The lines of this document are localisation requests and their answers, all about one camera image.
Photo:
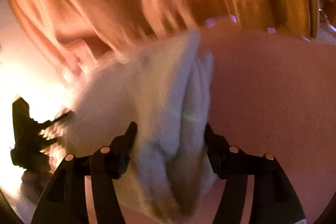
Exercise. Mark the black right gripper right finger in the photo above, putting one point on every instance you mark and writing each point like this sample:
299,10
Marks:
274,199

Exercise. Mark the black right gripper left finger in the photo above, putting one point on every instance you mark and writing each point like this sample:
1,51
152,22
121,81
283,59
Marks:
63,199

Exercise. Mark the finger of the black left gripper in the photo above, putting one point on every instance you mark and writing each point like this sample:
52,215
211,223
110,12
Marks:
52,131

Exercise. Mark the white sweater with black hearts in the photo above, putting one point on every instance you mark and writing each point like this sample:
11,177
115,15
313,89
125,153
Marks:
164,88

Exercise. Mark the person's hand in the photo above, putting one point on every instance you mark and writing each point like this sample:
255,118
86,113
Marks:
33,184

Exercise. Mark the pink patterned blanket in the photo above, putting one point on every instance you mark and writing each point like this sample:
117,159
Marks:
272,92

